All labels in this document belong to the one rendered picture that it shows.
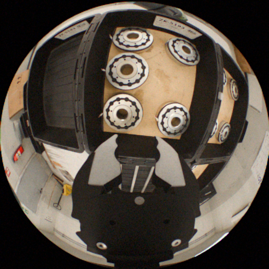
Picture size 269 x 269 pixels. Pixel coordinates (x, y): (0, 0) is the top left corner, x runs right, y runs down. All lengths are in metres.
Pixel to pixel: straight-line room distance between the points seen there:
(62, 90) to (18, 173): 2.86
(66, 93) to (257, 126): 3.37
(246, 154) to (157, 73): 3.19
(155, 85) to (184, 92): 0.09
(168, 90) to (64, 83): 0.33
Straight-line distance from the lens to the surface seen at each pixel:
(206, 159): 0.33
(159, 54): 0.28
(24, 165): 3.07
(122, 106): 0.22
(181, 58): 0.28
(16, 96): 2.79
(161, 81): 0.27
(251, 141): 3.19
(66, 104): 0.35
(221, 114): 0.45
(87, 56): 0.19
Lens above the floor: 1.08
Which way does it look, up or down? 60 degrees down
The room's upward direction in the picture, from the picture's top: 180 degrees clockwise
